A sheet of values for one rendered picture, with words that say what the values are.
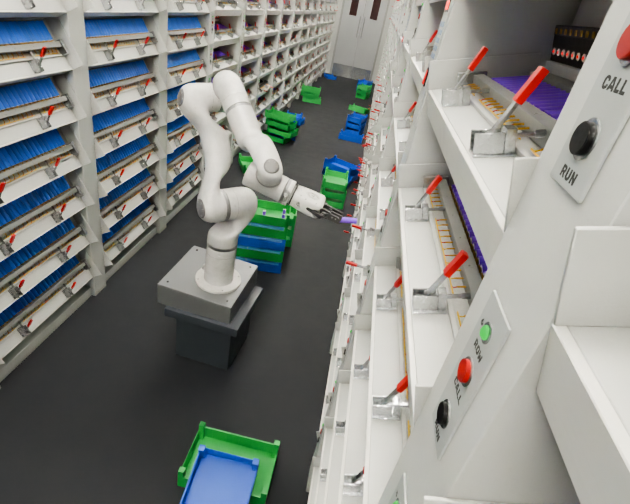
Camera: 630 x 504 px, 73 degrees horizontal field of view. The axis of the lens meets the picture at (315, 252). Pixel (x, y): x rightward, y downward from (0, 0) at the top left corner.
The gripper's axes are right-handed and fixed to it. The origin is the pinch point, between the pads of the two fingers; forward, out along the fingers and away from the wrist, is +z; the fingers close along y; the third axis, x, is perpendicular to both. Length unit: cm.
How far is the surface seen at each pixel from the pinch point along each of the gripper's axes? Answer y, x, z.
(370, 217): 31.0, 7.9, 15.9
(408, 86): 31, -41, 4
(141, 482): -50, 95, -19
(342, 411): -49, 27, 21
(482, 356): -105, -44, 1
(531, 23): -39, -66, 9
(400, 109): 31.1, -33.4, 5.2
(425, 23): 31, -60, -1
